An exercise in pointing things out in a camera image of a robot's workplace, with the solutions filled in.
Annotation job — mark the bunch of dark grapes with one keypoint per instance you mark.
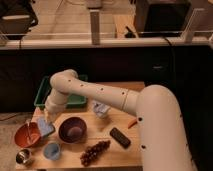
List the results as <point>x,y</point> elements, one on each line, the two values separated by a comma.
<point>93,152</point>

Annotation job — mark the metal spoon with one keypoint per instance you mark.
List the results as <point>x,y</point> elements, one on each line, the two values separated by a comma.
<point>28,130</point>

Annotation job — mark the metal cup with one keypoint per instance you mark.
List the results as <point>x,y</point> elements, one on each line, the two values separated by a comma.
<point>23,157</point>

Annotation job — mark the orange bowl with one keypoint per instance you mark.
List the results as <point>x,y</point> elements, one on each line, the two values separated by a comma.
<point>21,137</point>

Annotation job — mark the blue sponge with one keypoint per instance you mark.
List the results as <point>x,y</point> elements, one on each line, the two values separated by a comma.
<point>45,128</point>

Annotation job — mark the crumpled white blue packet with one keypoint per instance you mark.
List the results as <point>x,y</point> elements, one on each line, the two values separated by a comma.
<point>100,109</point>

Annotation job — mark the green plastic tray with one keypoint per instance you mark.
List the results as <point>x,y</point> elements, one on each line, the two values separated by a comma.
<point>74,101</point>

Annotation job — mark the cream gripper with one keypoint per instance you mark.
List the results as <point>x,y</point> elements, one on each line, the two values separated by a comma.
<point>49,118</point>

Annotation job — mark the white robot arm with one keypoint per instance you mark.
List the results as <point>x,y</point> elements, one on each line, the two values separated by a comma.
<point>163,140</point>

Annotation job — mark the black remote control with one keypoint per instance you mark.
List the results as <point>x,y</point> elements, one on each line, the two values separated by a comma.
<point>120,138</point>

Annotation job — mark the light blue cup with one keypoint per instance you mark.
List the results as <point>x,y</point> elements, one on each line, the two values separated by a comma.
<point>52,151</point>

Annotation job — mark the grey metal post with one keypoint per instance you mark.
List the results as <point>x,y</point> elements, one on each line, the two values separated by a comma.
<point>95,26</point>

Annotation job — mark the purple bowl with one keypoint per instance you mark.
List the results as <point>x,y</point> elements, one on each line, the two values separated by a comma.
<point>72,130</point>

